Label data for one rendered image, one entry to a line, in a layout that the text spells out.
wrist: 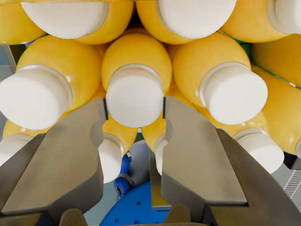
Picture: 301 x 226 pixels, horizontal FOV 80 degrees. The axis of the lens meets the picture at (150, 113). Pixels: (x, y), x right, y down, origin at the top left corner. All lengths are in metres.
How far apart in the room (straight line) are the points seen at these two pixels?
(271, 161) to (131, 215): 0.22
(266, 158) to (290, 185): 2.37
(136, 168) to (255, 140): 0.27
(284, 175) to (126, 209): 2.14
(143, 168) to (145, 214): 0.10
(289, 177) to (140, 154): 2.17
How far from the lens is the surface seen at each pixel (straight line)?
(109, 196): 2.13
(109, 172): 0.16
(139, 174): 0.41
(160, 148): 0.16
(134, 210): 0.33
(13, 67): 0.26
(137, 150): 0.36
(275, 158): 0.19
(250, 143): 0.17
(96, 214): 2.44
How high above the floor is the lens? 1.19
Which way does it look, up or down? 59 degrees down
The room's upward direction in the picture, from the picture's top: 175 degrees clockwise
